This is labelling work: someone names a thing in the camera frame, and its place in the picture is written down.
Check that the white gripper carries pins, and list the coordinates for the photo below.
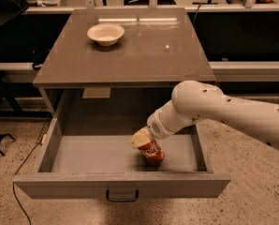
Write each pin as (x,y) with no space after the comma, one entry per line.
(154,127)

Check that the red coke can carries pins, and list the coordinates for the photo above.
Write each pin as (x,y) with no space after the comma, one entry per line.
(152,152)

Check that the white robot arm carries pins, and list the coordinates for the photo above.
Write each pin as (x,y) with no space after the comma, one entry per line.
(193,101)

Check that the open grey top drawer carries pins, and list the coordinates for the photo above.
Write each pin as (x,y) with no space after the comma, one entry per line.
(75,163)

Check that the grey cabinet with flat top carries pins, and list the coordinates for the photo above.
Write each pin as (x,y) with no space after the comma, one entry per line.
(113,89)

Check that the white paper bowl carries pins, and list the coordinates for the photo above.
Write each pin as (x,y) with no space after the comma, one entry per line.
(106,34)

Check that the black drawer handle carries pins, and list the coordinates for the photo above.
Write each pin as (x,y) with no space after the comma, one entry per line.
(122,196)

